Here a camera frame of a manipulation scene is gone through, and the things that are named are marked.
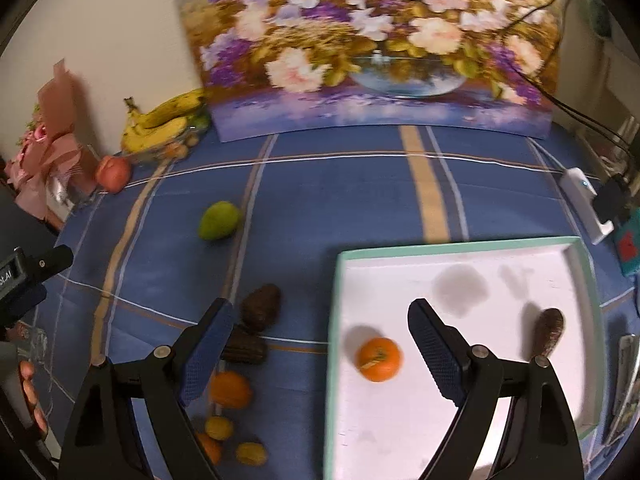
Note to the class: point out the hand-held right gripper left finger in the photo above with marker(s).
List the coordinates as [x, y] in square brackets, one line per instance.
[207, 355]

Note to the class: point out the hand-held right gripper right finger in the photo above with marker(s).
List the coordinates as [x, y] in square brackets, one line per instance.
[437, 355]

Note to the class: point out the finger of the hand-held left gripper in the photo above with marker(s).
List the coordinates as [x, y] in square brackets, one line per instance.
[52, 260]

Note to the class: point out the rough brown fruit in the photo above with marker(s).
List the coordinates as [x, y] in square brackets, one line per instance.
[247, 351]
[547, 332]

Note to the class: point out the orange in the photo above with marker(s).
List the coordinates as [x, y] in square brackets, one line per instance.
[378, 358]
[210, 449]
[231, 390]

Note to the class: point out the smooth brown avocado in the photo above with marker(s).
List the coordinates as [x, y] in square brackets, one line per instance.
[261, 307]

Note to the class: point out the small yellow fruit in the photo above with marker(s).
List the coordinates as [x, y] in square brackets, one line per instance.
[219, 427]
[251, 453]

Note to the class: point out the white tray with teal rim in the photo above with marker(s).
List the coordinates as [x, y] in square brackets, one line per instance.
[400, 420]

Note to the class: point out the green mango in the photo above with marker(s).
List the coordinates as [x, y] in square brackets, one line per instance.
[219, 221]

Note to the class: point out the person's left hand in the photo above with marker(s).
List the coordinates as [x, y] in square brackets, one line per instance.
[31, 390]

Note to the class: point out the pink flower bouquet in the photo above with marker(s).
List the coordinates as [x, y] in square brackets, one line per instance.
[45, 160]

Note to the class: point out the red peach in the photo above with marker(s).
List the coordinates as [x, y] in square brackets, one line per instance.
[114, 174]

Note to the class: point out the glass fruit bowl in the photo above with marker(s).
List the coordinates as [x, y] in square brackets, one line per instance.
[172, 152]

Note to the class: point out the banana bunch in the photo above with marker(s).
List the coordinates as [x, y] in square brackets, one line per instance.
[160, 122]

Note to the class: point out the blue plaid tablecloth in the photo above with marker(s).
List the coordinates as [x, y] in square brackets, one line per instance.
[350, 195]

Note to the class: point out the smartphone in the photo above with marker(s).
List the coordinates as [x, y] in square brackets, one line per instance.
[624, 390]

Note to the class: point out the white power strip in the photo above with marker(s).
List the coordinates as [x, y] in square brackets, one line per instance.
[585, 200]

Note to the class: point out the teal box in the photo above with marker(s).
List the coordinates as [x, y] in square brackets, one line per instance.
[629, 245]

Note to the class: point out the black power adapter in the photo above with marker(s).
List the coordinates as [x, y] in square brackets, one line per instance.
[612, 200]

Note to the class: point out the white chair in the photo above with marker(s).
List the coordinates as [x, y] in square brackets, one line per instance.
[622, 130]

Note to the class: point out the floral painting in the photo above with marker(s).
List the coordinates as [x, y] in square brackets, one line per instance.
[350, 35]

